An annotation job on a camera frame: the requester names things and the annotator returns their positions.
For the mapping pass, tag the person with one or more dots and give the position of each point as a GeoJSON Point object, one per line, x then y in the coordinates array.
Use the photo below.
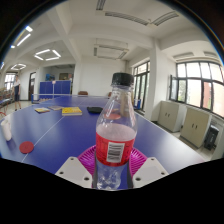
{"type": "Point", "coordinates": [16, 95]}

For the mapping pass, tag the large black-framed window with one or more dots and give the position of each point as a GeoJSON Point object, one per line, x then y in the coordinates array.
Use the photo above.
{"type": "Point", "coordinates": [196, 86]}

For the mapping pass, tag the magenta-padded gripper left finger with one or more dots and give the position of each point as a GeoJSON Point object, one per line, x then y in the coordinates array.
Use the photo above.
{"type": "Point", "coordinates": [75, 170]}

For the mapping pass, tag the brown armchair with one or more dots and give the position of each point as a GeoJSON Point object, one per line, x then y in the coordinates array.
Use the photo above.
{"type": "Point", "coordinates": [82, 93]}

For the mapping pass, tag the grey-brown booklet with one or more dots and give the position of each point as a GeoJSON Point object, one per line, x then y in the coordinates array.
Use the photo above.
{"type": "Point", "coordinates": [55, 108]}

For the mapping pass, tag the dark door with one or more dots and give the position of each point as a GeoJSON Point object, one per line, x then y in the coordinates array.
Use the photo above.
{"type": "Point", "coordinates": [32, 86]}

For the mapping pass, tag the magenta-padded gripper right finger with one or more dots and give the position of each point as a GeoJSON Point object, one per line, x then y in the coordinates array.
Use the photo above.
{"type": "Point", "coordinates": [150, 170]}

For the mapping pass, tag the black paddle case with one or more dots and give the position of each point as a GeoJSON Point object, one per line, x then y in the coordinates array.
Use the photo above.
{"type": "Point", "coordinates": [94, 109]}

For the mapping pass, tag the white paper cup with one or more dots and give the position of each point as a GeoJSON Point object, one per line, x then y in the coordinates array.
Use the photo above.
{"type": "Point", "coordinates": [6, 128]}

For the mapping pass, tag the tall black-framed window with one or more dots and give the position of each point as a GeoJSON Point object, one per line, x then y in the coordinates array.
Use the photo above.
{"type": "Point", "coordinates": [141, 85]}

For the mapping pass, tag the flat round red coaster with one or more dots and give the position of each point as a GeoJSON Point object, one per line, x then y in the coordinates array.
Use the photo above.
{"type": "Point", "coordinates": [26, 147]}

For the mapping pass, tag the black waste bin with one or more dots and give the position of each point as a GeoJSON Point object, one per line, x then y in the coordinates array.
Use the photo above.
{"type": "Point", "coordinates": [211, 137]}

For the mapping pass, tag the ceiling lights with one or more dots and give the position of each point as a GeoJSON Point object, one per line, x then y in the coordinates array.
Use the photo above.
{"type": "Point", "coordinates": [46, 55]}

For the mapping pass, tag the beige cabinet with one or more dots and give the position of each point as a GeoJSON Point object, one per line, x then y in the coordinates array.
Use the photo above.
{"type": "Point", "coordinates": [168, 116]}
{"type": "Point", "coordinates": [195, 126]}

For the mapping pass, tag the clear red-labelled drink bottle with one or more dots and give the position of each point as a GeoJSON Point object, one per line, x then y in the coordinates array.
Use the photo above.
{"type": "Point", "coordinates": [115, 140]}

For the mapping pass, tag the yellow book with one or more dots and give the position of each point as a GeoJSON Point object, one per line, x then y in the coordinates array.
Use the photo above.
{"type": "Point", "coordinates": [71, 111]}

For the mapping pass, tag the folded blue table tennis tables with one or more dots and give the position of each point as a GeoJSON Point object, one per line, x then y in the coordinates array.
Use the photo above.
{"type": "Point", "coordinates": [55, 87]}

